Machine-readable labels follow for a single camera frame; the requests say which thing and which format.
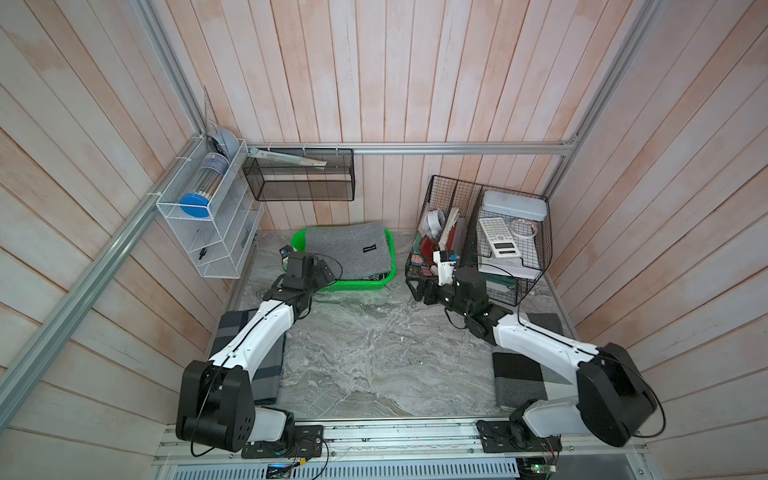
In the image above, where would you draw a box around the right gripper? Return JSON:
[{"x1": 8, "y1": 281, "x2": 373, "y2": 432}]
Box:
[{"x1": 407, "y1": 274, "x2": 472, "y2": 322}]

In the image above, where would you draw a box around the plain grey scarf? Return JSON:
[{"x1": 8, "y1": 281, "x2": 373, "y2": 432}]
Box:
[{"x1": 304, "y1": 222, "x2": 392, "y2": 281}]

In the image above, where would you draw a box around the black white grey checked scarf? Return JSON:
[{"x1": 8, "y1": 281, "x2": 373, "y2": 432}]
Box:
[{"x1": 492, "y1": 346, "x2": 576, "y2": 411}]

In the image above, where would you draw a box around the grey blue plaid scarf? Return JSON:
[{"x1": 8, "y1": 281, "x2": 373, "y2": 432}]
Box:
[{"x1": 210, "y1": 309, "x2": 286, "y2": 406}]

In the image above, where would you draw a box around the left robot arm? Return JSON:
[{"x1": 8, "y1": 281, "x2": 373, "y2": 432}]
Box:
[{"x1": 175, "y1": 252, "x2": 337, "y2": 452}]

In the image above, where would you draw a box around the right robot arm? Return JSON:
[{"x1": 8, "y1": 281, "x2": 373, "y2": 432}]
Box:
[{"x1": 406, "y1": 267, "x2": 662, "y2": 447}]

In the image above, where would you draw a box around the green plastic basket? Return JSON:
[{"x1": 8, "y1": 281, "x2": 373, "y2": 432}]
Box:
[{"x1": 290, "y1": 227, "x2": 396, "y2": 292}]

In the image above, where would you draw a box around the white ruler on mesh basket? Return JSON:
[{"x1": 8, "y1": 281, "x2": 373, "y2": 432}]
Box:
[{"x1": 248, "y1": 147, "x2": 327, "y2": 168}]

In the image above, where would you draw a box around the white flat box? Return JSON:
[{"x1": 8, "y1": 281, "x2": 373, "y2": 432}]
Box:
[{"x1": 477, "y1": 239, "x2": 542, "y2": 280}]

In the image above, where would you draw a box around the white calculator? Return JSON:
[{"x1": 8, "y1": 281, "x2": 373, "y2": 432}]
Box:
[{"x1": 478, "y1": 217, "x2": 521, "y2": 259}]

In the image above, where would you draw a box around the red notebook in organizer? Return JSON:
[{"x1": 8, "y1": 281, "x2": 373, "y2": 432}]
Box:
[{"x1": 417, "y1": 236, "x2": 439, "y2": 266}]

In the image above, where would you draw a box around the white tape roll in organizer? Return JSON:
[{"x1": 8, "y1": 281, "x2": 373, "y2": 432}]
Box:
[{"x1": 419, "y1": 205, "x2": 445, "y2": 240}]

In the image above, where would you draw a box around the roll of clear tape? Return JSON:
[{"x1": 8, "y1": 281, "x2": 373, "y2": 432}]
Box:
[{"x1": 510, "y1": 218, "x2": 538, "y2": 240}]

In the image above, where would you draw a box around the white plastic lidded container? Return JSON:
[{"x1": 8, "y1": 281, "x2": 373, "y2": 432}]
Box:
[{"x1": 482, "y1": 191, "x2": 548, "y2": 222}]

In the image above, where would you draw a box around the grey round disc on shelf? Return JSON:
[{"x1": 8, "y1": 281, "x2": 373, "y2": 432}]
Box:
[{"x1": 208, "y1": 127, "x2": 240, "y2": 161}]

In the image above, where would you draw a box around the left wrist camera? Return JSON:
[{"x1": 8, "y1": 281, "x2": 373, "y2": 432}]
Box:
[{"x1": 279, "y1": 244, "x2": 295, "y2": 267}]

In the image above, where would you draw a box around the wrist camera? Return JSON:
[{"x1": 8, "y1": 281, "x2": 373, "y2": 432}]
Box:
[
  {"x1": 433, "y1": 250, "x2": 459, "y2": 286},
  {"x1": 279, "y1": 244, "x2": 295, "y2": 267}
]

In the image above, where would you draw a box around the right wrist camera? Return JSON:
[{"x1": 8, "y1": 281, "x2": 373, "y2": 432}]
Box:
[{"x1": 433, "y1": 250, "x2": 459, "y2": 286}]

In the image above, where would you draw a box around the black wire desk organizer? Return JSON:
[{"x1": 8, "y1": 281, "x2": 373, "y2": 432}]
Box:
[{"x1": 405, "y1": 175, "x2": 552, "y2": 306}]

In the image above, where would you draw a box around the black mesh wall basket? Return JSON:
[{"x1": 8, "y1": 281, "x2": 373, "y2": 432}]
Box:
[{"x1": 242, "y1": 147, "x2": 356, "y2": 202}]

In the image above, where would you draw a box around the white wire wall shelf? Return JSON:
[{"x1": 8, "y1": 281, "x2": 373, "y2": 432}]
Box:
[{"x1": 156, "y1": 138, "x2": 264, "y2": 279}]

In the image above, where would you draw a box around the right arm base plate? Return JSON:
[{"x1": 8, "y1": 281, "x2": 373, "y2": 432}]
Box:
[{"x1": 475, "y1": 420, "x2": 562, "y2": 453}]

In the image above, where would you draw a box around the aluminium front rail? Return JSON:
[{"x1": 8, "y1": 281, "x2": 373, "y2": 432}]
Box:
[{"x1": 147, "y1": 417, "x2": 662, "y2": 479}]

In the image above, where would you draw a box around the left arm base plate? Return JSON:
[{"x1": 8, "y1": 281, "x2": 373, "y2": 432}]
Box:
[{"x1": 241, "y1": 425, "x2": 325, "y2": 460}]

